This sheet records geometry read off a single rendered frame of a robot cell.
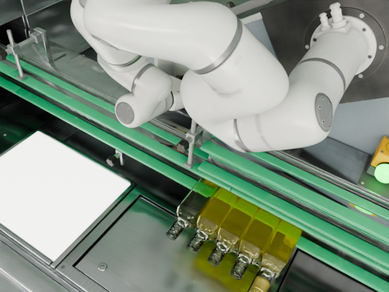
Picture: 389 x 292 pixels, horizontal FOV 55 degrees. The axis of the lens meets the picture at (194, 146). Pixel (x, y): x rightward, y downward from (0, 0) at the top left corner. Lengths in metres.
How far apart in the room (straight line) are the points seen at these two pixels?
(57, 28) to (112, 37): 1.25
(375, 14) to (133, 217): 0.78
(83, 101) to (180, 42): 0.83
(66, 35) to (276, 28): 1.07
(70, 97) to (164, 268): 0.60
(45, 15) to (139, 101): 0.89
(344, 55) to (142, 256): 0.69
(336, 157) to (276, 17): 0.36
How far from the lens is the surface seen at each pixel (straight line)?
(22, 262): 1.09
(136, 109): 0.81
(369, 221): 0.90
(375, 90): 0.86
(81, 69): 1.33
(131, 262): 1.04
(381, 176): 0.93
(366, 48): 0.81
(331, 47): 0.71
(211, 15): 0.43
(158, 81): 0.77
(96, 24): 0.44
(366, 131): 0.99
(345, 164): 0.97
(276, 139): 0.58
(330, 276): 1.15
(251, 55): 0.47
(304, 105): 0.55
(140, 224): 1.09
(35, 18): 1.59
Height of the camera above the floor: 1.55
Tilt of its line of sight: 39 degrees down
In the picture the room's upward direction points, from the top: 137 degrees counter-clockwise
